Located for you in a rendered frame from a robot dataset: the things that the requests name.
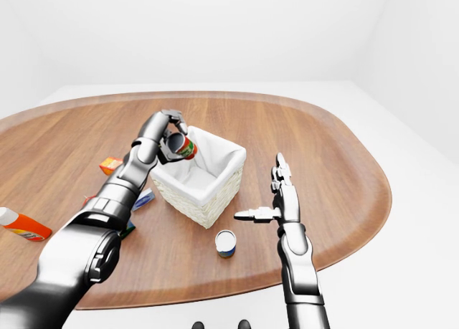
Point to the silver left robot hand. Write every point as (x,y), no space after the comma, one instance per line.
(154,126)

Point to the blue and white box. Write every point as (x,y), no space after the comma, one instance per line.
(144,200)

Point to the blue yellow tin can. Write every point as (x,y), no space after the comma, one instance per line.
(226,243)

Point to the small orange food box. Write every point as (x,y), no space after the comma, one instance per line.
(110,165)

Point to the orange bottle with white cap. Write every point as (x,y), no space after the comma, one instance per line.
(27,228)

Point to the red green tomato sauce can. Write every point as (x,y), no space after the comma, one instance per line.
(187,148)

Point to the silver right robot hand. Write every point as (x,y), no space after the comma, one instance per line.
(287,200)

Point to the small dark rounded shape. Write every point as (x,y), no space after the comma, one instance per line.
(197,325)
(244,324)

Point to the small red item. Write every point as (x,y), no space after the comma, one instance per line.
(88,198)

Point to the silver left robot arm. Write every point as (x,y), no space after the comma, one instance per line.
(107,196)

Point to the white woven basket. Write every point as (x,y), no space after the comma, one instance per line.
(201,175)

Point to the green food box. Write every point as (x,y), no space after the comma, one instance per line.
(127,231)

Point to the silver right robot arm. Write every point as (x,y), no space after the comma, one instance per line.
(299,271)

